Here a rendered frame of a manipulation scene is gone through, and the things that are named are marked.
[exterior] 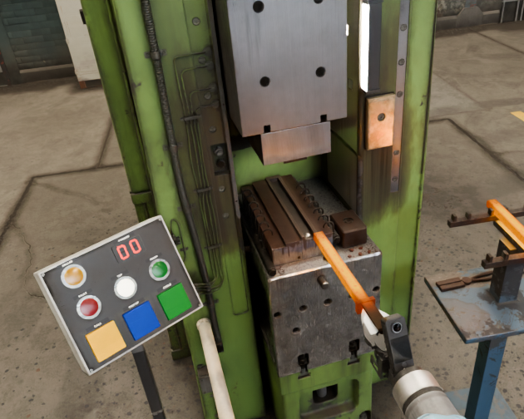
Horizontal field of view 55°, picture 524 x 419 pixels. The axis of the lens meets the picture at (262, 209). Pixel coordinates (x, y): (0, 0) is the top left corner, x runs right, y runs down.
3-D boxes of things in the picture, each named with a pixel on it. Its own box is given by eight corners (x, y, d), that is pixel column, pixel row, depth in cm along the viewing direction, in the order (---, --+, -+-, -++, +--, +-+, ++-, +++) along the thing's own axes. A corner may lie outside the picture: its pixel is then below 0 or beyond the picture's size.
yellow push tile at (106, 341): (126, 346, 127) (113, 320, 126) (99, 363, 123) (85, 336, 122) (124, 346, 128) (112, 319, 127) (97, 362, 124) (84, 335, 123)
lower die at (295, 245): (333, 251, 162) (332, 229, 158) (273, 266, 159) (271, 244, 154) (292, 191, 197) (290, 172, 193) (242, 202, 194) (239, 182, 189)
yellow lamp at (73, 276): (86, 284, 123) (81, 270, 121) (66, 289, 122) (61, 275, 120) (86, 277, 126) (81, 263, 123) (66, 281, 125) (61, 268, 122)
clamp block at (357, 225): (368, 243, 164) (368, 226, 161) (343, 248, 163) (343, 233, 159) (352, 224, 174) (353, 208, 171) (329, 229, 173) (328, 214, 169)
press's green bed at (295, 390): (373, 428, 209) (377, 349, 184) (287, 455, 202) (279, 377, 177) (324, 334, 254) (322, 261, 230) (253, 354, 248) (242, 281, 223)
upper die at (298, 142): (331, 152, 143) (330, 120, 138) (263, 165, 140) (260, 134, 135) (286, 105, 178) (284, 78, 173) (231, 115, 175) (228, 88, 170)
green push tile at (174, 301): (192, 306, 137) (181, 282, 136) (169, 321, 133) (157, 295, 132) (190, 306, 138) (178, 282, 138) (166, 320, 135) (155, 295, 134)
